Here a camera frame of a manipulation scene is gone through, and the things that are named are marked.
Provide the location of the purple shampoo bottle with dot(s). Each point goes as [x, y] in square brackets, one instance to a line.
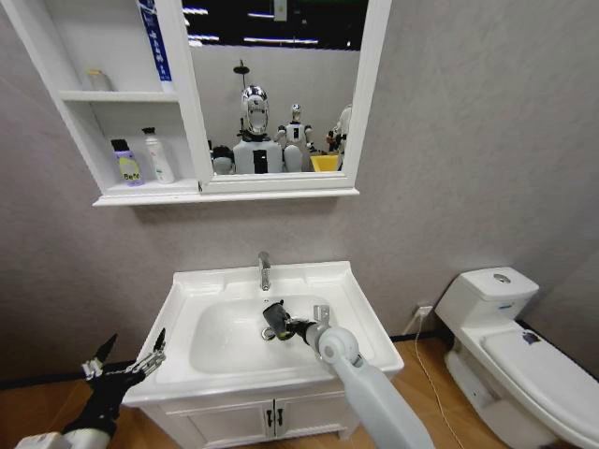
[127, 168]

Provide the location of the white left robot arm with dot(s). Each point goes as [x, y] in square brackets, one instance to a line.
[70, 439]

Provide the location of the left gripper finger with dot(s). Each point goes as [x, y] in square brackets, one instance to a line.
[96, 367]
[152, 360]

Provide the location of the small dark object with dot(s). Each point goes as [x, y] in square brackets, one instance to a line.
[530, 337]

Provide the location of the white wall cabinet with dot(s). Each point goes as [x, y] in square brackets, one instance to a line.
[117, 96]

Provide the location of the white toilet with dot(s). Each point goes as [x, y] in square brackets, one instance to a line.
[524, 374]

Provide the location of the white ceramic washbasin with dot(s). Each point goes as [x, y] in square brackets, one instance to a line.
[224, 337]

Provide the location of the chrome sink drain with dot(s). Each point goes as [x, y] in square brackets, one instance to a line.
[267, 334]

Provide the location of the white vanity cabinet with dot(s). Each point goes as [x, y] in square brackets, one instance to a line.
[224, 421]

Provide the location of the white wall socket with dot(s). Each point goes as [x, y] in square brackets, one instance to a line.
[424, 310]

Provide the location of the white facial cleanser bottle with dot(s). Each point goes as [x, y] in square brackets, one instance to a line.
[159, 159]

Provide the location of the white framed mirror door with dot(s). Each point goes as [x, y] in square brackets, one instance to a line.
[281, 70]

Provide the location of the chrome faucet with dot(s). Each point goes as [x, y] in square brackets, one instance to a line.
[264, 271]

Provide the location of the chrome flush button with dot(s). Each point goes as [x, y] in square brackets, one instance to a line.
[501, 277]

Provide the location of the small jar yellow lid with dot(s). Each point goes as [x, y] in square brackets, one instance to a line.
[99, 80]

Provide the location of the dark grey towel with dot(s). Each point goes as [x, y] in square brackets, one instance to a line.
[275, 318]

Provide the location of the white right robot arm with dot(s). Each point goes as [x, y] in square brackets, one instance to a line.
[374, 397]

